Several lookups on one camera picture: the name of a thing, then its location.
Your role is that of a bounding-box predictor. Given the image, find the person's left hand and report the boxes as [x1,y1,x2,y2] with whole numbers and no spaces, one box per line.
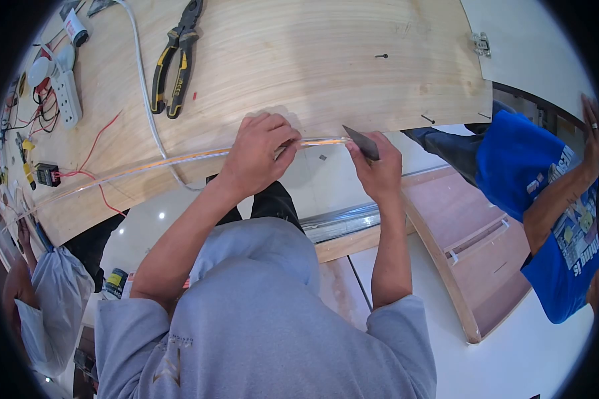
[221,112,303,202]

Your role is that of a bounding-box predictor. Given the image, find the person's right hand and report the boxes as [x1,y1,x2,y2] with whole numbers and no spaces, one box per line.
[344,131,404,205]

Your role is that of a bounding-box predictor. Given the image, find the person's right thumb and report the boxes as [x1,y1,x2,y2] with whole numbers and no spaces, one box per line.
[344,142,376,176]

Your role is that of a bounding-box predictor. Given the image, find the person's right fingers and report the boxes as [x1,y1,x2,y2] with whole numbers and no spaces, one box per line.
[371,131,403,165]

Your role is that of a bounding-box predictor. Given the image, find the person's left thumb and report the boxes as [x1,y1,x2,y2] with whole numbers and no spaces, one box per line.
[274,142,300,163]

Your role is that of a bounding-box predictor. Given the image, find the person's left fingers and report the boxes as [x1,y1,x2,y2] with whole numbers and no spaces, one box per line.
[240,112,303,148]

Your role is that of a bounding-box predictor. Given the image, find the grey knife blade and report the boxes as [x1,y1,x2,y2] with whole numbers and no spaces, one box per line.
[341,125,381,162]

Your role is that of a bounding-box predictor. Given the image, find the clear yellow light strip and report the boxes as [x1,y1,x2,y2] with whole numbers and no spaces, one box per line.
[2,138,352,231]

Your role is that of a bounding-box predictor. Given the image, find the person's legs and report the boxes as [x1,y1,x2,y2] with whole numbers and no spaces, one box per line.
[206,174,305,234]

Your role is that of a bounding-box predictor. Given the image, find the plywood sheet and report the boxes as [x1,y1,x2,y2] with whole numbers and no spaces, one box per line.
[0,0,495,248]

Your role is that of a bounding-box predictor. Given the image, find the yellow black pliers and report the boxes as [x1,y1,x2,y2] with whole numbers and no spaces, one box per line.
[150,0,205,120]

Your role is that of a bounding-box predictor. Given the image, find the metal cabinet hinge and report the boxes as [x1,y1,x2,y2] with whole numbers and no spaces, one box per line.
[471,32,493,59]

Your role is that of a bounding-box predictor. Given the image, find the person's body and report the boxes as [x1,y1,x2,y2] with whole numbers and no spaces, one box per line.
[94,216,438,399]

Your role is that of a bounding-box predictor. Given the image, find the white door panel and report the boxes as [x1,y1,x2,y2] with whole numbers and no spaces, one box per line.
[459,0,598,122]

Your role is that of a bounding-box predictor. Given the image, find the white power strip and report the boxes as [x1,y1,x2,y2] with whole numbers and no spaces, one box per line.
[51,70,84,130]

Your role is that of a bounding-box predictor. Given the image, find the black yellow can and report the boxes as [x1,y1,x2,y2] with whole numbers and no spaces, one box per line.
[104,268,129,300]

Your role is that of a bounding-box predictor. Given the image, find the white tube with red label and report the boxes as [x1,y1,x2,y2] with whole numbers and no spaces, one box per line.
[63,8,91,49]

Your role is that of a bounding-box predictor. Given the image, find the small black driver box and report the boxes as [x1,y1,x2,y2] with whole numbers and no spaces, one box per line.
[34,163,63,188]

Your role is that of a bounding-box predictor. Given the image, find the white light bulb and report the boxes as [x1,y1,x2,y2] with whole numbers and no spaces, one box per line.
[27,56,59,89]

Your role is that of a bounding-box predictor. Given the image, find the yellow black screwdriver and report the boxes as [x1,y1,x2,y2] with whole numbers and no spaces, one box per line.
[14,132,39,191]

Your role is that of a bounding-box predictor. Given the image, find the aluminium rail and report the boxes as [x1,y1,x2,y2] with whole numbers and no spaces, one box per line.
[299,202,383,244]

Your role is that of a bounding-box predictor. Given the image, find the wooden cabinet frame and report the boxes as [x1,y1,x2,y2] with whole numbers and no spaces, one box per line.
[313,165,536,345]

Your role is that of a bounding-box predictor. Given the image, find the white cable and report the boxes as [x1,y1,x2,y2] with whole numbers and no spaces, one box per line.
[111,0,205,193]

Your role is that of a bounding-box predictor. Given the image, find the red wire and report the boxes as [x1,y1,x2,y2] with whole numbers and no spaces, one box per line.
[54,111,128,218]

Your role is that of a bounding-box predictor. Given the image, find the bundle of black wires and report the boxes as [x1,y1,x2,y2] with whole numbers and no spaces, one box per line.
[30,90,62,135]

